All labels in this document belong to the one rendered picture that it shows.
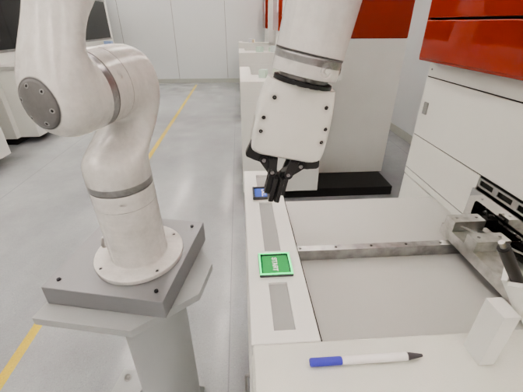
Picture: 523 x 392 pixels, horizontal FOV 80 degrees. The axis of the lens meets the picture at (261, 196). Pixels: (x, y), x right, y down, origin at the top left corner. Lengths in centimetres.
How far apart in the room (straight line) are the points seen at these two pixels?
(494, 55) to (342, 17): 60
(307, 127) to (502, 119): 64
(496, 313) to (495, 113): 63
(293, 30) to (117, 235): 48
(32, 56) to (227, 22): 790
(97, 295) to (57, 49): 44
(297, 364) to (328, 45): 37
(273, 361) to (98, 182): 41
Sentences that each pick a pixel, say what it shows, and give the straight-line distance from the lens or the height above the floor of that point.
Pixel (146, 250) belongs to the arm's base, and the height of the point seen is 92.
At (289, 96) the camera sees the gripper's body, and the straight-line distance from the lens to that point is 40.
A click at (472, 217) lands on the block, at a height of 91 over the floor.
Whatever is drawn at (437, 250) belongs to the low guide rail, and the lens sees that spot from 90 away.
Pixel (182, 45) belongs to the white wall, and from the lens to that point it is 849.
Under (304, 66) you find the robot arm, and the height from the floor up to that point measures 129.
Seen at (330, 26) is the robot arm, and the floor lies 133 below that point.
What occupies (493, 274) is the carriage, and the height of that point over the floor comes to 87.
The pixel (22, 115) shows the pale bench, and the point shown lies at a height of 35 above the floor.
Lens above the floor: 133
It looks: 29 degrees down
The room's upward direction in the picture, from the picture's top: straight up
